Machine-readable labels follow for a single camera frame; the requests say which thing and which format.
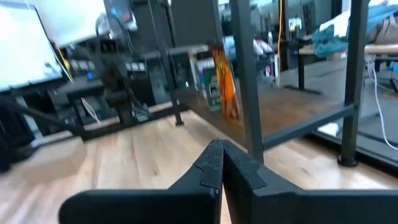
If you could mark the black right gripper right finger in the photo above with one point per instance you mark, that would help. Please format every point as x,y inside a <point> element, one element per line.
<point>304,207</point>

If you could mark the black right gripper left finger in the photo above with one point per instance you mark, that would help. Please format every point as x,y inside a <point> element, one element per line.
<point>149,207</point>

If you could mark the green black pepper tin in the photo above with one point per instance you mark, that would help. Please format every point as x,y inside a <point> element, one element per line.
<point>213,93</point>

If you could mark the brown orange spice pouch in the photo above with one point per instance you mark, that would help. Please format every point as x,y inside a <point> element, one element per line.
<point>227,87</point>

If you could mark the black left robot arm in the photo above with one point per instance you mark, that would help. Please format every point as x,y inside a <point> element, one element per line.
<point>119,81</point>

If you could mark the black metal wood shelf unit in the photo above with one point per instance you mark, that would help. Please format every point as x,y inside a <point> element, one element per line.
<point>248,77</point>

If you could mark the tan cardboard box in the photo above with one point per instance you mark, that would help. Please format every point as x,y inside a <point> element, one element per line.
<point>49,161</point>

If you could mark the teal cloth pile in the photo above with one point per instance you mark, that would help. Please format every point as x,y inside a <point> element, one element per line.
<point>329,40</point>

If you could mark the dark computer monitor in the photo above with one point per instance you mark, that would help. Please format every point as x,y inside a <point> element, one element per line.
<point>119,14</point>

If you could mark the black table rig frame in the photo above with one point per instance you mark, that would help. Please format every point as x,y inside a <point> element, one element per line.
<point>46,119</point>

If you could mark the white screen black frame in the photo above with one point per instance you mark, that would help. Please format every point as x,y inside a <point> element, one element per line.
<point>28,40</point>

